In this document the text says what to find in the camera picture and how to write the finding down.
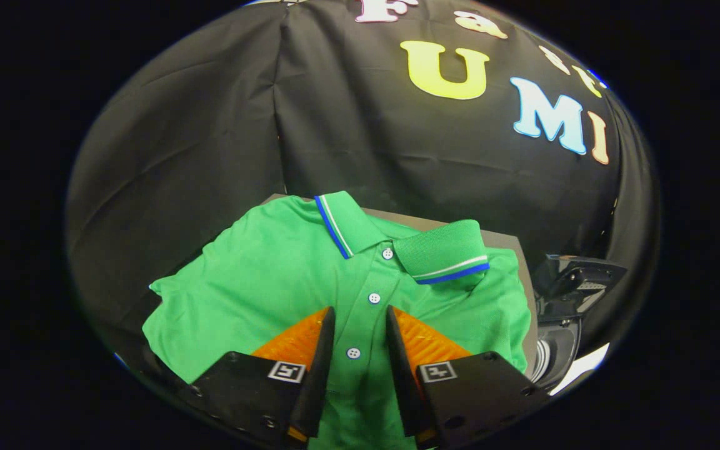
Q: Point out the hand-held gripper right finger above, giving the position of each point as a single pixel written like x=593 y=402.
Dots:
x=400 y=375

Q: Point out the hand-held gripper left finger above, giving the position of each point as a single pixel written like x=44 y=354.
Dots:
x=319 y=375

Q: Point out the green polo shirt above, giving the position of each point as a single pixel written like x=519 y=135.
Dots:
x=285 y=275

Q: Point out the dark washing machine lid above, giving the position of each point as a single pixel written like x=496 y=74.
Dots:
x=579 y=281

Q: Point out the beige cabinet with dark top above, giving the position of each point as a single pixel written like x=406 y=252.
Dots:
x=504 y=240

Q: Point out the white flat board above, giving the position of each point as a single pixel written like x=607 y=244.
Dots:
x=585 y=365

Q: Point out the black backdrop cloth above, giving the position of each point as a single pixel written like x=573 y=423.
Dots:
x=335 y=125

